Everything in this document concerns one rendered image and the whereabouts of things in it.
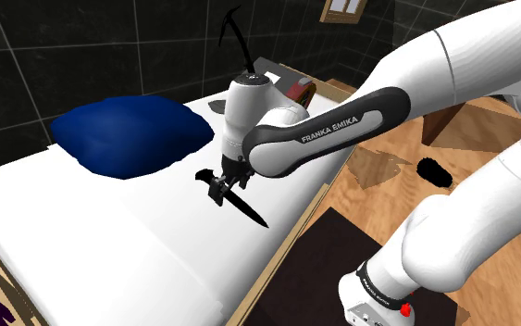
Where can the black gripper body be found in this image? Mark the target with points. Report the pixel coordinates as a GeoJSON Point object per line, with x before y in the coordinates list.
{"type": "Point", "coordinates": [234, 168]}

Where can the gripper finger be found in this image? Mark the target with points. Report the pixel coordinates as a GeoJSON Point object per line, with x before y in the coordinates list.
{"type": "Point", "coordinates": [244, 181]}
{"type": "Point", "coordinates": [217, 191]}

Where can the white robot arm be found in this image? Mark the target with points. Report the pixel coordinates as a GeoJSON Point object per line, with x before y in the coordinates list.
{"type": "Point", "coordinates": [463, 212]}

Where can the black knife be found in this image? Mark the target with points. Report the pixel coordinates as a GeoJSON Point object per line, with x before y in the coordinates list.
{"type": "Point", "coordinates": [247, 211]}

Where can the grey flat object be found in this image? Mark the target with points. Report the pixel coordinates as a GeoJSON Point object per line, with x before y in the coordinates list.
{"type": "Point", "coordinates": [217, 106]}

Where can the red and brown box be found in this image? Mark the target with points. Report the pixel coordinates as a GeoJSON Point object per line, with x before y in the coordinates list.
{"type": "Point", "coordinates": [302, 91]}

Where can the dark blue pillow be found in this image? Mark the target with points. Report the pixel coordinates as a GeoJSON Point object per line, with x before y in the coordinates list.
{"type": "Point", "coordinates": [129, 135]}

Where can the dark robot stand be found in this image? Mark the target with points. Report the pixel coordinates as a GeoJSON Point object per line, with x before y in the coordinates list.
{"type": "Point", "coordinates": [314, 271]}

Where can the black pickaxe-shaped object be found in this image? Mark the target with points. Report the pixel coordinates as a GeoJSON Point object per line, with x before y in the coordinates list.
{"type": "Point", "coordinates": [241, 43]}

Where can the black rounded object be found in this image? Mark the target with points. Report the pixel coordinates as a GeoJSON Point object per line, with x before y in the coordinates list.
{"type": "Point", "coordinates": [433, 173]}

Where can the brown wooden furniture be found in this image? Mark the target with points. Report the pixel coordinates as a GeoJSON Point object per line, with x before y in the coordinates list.
{"type": "Point", "coordinates": [440, 124]}

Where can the white bed with wooden frame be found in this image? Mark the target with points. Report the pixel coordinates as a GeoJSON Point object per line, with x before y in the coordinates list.
{"type": "Point", "coordinates": [106, 239]}

